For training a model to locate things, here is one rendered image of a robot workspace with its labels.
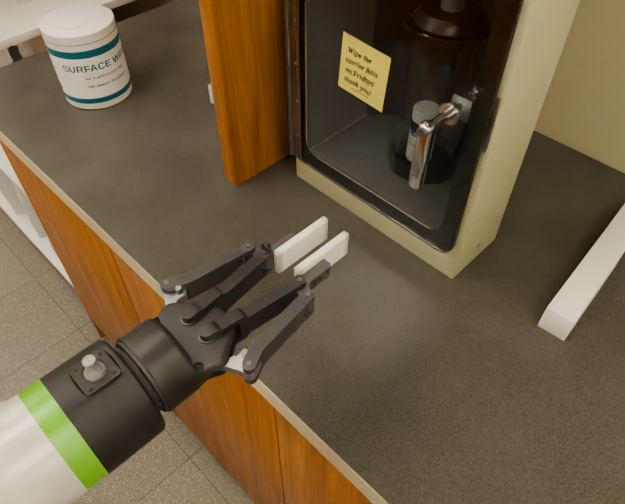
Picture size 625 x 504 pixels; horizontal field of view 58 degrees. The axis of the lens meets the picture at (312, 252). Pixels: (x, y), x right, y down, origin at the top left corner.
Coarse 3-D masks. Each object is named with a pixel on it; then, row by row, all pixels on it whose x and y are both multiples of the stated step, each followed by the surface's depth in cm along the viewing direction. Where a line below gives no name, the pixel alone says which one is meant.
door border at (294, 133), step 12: (288, 0) 71; (288, 36) 75; (288, 48) 76; (288, 72) 79; (300, 96) 81; (288, 108) 84; (300, 108) 82; (300, 120) 84; (300, 132) 85; (300, 144) 87; (300, 156) 89
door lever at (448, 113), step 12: (444, 108) 62; (456, 108) 61; (432, 120) 60; (444, 120) 61; (456, 120) 62; (420, 132) 60; (432, 132) 60; (420, 144) 61; (420, 156) 62; (420, 168) 63; (408, 180) 66; (420, 180) 65
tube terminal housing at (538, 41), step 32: (544, 0) 52; (576, 0) 57; (544, 32) 56; (512, 64) 55; (544, 64) 60; (512, 96) 59; (544, 96) 66; (512, 128) 64; (480, 160) 64; (512, 160) 70; (480, 192) 68; (384, 224) 84; (480, 224) 75; (448, 256) 78
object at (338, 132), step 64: (320, 0) 68; (384, 0) 61; (448, 0) 55; (512, 0) 50; (320, 64) 74; (448, 64) 59; (320, 128) 81; (384, 128) 71; (448, 128) 64; (384, 192) 78; (448, 192) 69
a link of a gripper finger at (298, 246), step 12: (312, 228) 56; (324, 228) 57; (300, 240) 55; (312, 240) 57; (324, 240) 59; (276, 252) 54; (288, 252) 55; (300, 252) 57; (276, 264) 55; (288, 264) 56
